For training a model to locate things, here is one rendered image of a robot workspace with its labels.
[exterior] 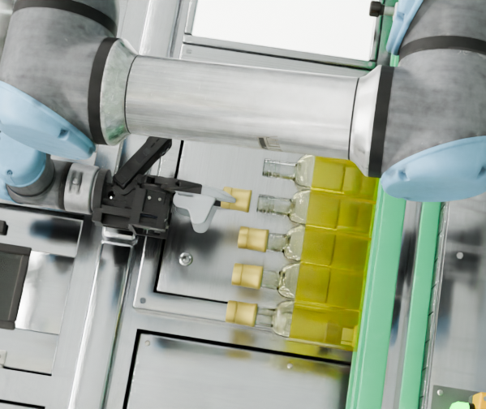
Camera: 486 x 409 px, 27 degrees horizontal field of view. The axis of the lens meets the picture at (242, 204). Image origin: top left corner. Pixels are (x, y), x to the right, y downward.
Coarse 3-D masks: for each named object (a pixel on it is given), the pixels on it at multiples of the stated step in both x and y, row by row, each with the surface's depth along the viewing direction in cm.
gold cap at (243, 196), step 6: (228, 192) 155; (234, 192) 155; (240, 192) 155; (246, 192) 155; (240, 198) 155; (246, 198) 155; (222, 204) 155; (228, 204) 155; (234, 204) 155; (240, 204) 155; (246, 204) 155; (240, 210) 156; (246, 210) 155
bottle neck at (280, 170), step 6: (264, 162) 157; (270, 162) 156; (276, 162) 157; (282, 162) 157; (288, 162) 157; (294, 162) 157; (264, 168) 156; (270, 168) 156; (276, 168) 156; (282, 168) 156; (288, 168) 156; (294, 168) 156; (264, 174) 157; (270, 174) 157; (276, 174) 157; (282, 174) 156; (288, 174) 156
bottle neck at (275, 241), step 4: (272, 232) 154; (268, 236) 153; (272, 236) 153; (276, 236) 154; (280, 236) 154; (268, 240) 153; (272, 240) 153; (276, 240) 153; (280, 240) 153; (268, 244) 153; (272, 244) 153; (276, 244) 153; (280, 244) 153; (268, 248) 154; (272, 248) 154; (276, 248) 153; (280, 248) 153; (280, 252) 154
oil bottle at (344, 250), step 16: (288, 240) 152; (304, 240) 152; (320, 240) 152; (336, 240) 152; (352, 240) 152; (368, 240) 152; (288, 256) 152; (304, 256) 151; (320, 256) 151; (336, 256) 151; (352, 256) 151; (368, 256) 151
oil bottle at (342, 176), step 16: (304, 160) 155; (320, 160) 155; (336, 160) 155; (304, 176) 154; (320, 176) 154; (336, 176) 154; (352, 176) 154; (336, 192) 155; (352, 192) 154; (368, 192) 154
